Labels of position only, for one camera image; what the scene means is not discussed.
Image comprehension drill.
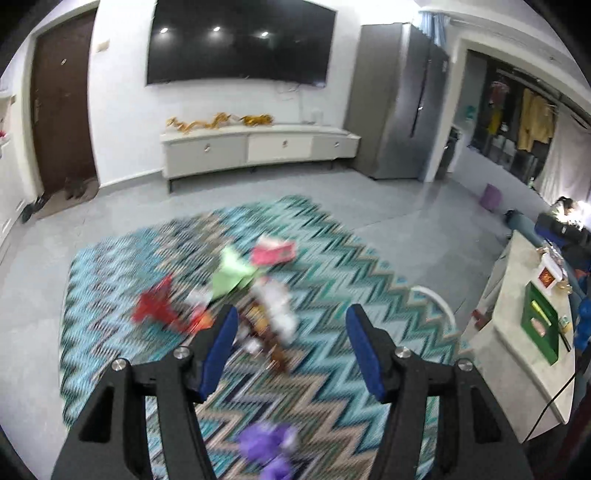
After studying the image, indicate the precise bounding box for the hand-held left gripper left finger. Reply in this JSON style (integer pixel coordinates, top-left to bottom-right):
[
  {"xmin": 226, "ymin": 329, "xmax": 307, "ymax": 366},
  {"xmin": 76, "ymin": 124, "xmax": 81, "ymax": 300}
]
[{"xmin": 51, "ymin": 304, "xmax": 240, "ymax": 480}]

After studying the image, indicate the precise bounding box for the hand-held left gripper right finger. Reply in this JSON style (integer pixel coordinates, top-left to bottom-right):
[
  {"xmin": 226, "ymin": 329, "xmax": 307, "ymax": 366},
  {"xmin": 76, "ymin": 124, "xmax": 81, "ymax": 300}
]
[{"xmin": 345, "ymin": 304, "xmax": 532, "ymax": 480}]

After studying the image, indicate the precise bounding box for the brown wrapper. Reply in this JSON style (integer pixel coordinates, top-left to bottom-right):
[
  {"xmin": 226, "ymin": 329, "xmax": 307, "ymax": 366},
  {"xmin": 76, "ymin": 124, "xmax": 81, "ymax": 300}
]
[{"xmin": 240, "ymin": 305, "xmax": 291, "ymax": 374}]

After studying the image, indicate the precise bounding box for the small white wrapper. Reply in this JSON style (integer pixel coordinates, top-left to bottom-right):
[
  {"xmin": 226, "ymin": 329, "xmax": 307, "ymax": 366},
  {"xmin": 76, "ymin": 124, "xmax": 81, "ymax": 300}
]
[{"xmin": 185, "ymin": 288, "xmax": 214, "ymax": 324}]

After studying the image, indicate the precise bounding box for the white paper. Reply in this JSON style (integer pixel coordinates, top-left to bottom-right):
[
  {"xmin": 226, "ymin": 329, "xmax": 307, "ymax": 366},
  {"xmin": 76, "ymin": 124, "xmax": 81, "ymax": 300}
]
[{"xmin": 252, "ymin": 277, "xmax": 299, "ymax": 344}]

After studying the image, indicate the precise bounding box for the light green paper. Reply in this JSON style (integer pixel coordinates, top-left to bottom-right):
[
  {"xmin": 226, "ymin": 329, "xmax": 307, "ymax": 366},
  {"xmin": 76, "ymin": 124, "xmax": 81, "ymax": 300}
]
[{"xmin": 210, "ymin": 246, "xmax": 260, "ymax": 302}]

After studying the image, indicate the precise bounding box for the red wrapper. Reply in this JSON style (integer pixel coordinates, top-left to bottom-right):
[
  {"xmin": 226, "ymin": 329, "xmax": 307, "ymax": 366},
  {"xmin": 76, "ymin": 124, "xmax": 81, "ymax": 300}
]
[{"xmin": 131, "ymin": 276, "xmax": 195, "ymax": 332}]

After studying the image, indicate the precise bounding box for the white round bin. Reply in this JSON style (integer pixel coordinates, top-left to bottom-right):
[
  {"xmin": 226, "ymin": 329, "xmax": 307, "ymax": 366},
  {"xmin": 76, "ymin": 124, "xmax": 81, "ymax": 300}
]
[{"xmin": 411, "ymin": 285, "xmax": 458, "ymax": 334}]

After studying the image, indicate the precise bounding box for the purple wrapper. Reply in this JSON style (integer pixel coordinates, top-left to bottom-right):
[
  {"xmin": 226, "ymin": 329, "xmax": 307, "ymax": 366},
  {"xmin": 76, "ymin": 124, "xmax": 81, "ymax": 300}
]
[{"xmin": 235, "ymin": 423, "xmax": 299, "ymax": 480}]

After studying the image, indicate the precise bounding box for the pink snack packet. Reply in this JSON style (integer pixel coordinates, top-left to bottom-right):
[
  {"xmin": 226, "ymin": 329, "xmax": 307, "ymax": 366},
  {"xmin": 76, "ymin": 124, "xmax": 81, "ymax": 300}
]
[{"xmin": 252, "ymin": 234, "xmax": 297, "ymax": 267}]

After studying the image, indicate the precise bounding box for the teal zigzag woven rug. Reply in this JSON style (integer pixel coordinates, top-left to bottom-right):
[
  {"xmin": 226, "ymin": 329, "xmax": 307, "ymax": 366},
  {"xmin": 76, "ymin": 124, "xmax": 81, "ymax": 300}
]
[{"xmin": 59, "ymin": 195, "xmax": 467, "ymax": 480}]

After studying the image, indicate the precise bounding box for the white marble coffee table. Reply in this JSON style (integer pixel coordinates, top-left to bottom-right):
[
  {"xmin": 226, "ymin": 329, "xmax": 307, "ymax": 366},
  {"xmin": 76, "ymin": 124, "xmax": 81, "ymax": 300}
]
[{"xmin": 468, "ymin": 229, "xmax": 578, "ymax": 444}]

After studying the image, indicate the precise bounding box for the green box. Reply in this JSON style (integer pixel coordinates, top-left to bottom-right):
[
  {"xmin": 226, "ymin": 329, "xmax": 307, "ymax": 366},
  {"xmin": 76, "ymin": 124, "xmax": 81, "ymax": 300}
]
[{"xmin": 521, "ymin": 282, "xmax": 561, "ymax": 366}]

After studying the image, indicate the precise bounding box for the white grey television cabinet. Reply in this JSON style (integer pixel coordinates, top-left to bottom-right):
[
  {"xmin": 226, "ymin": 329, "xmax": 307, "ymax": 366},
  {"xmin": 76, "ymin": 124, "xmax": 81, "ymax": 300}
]
[{"xmin": 160, "ymin": 122, "xmax": 361, "ymax": 193}]

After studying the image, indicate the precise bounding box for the small white orange box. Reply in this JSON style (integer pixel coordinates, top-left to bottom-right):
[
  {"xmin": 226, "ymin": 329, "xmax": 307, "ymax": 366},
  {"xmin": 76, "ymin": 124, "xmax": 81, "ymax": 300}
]
[{"xmin": 537, "ymin": 256, "xmax": 567, "ymax": 294}]

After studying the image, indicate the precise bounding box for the purple stool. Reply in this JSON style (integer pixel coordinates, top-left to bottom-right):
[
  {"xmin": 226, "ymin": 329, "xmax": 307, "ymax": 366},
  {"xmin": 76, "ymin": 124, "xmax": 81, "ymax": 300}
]
[{"xmin": 479, "ymin": 184, "xmax": 502, "ymax": 210}]

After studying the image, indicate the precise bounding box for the dark teal sofa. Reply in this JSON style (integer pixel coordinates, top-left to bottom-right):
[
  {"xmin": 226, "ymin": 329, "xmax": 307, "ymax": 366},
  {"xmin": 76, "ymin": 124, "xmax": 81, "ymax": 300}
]
[{"xmin": 510, "ymin": 213, "xmax": 591, "ymax": 296}]

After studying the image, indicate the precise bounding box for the grey washing machine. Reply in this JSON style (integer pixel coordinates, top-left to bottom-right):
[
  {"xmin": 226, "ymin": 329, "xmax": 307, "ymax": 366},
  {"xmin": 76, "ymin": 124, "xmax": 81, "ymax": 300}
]
[{"xmin": 436, "ymin": 127, "xmax": 462, "ymax": 181}]

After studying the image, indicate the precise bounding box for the brown doormat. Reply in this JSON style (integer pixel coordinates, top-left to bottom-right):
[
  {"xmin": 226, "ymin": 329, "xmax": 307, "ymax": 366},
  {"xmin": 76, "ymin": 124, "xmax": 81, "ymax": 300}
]
[{"xmin": 34, "ymin": 178, "xmax": 100, "ymax": 219}]

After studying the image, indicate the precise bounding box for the golden dragon ornament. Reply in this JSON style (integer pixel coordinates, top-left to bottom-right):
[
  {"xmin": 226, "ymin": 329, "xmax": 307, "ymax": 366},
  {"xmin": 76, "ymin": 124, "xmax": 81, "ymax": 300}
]
[{"xmin": 167, "ymin": 112, "xmax": 241, "ymax": 134}]

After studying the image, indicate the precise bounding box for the pair of black shoes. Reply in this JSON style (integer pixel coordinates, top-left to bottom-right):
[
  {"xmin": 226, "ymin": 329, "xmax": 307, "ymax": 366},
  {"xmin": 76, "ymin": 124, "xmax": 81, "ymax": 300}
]
[{"xmin": 21, "ymin": 195, "xmax": 50, "ymax": 225}]

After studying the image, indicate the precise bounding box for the grey double-door refrigerator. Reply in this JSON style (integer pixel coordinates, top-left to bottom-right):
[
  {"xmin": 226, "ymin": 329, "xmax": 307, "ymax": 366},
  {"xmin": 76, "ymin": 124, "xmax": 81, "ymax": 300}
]
[{"xmin": 344, "ymin": 22, "xmax": 451, "ymax": 182}]

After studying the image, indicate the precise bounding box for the white lower cupboard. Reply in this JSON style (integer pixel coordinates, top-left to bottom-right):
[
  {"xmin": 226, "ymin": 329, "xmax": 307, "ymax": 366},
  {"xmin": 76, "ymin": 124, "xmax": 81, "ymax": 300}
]
[{"xmin": 0, "ymin": 90, "xmax": 29, "ymax": 252}]

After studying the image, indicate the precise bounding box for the white hanging sheet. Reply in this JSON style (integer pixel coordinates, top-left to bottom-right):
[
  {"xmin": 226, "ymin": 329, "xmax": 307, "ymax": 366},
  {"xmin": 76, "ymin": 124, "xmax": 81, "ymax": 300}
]
[{"xmin": 538, "ymin": 104, "xmax": 591, "ymax": 207}]

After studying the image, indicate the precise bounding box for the hanging red yellow garment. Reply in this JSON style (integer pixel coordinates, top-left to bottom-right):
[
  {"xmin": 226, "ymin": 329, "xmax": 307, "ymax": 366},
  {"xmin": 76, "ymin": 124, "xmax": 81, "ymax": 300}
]
[{"xmin": 487, "ymin": 82, "xmax": 509, "ymax": 134}]

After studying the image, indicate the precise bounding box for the dark brown entrance door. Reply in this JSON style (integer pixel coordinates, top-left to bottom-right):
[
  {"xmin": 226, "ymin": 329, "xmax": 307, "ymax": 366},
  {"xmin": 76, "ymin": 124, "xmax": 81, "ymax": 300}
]
[{"xmin": 30, "ymin": 9, "xmax": 99, "ymax": 195}]

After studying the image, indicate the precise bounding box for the blue curtain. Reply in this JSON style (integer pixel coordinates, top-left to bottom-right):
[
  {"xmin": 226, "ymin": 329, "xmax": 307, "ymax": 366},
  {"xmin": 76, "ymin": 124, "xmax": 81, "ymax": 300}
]
[{"xmin": 418, "ymin": 11, "xmax": 446, "ymax": 47}]

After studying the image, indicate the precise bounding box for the black cable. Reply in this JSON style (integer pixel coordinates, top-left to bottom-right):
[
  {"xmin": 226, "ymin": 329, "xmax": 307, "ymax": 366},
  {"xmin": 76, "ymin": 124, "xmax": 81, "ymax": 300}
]
[{"xmin": 526, "ymin": 351, "xmax": 583, "ymax": 444}]

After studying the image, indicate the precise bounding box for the television power cable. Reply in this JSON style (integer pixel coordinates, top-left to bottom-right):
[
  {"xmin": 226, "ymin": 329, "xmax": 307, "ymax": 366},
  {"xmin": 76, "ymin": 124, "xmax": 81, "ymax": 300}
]
[{"xmin": 277, "ymin": 83, "xmax": 306, "ymax": 123}]

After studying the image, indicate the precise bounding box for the large black wall television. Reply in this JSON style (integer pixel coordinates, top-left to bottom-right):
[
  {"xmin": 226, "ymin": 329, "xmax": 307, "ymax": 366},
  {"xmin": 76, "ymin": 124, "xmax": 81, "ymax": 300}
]
[{"xmin": 146, "ymin": 0, "xmax": 337, "ymax": 88}]

